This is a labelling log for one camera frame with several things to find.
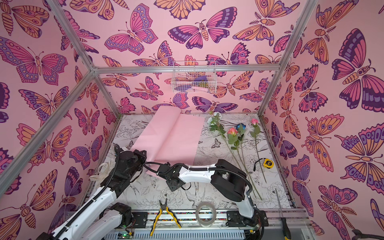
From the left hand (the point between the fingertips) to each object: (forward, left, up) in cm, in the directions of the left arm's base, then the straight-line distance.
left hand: (148, 148), depth 80 cm
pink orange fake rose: (+17, -51, -16) cm, 56 cm away
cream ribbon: (-5, +31, -18) cm, 36 cm away
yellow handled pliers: (-25, -9, -17) cm, 32 cm away
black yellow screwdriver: (-36, -67, -16) cm, 78 cm away
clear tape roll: (-33, -29, -14) cm, 46 cm away
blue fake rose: (+25, -57, -14) cm, 64 cm away
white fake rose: (+33, -38, -14) cm, 52 cm away
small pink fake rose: (+30, -69, -14) cm, 76 cm away
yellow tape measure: (-2, -69, -15) cm, 71 cm away
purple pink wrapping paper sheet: (+17, -8, -14) cm, 24 cm away
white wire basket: (+44, -24, +15) cm, 53 cm away
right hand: (-12, -13, -17) cm, 25 cm away
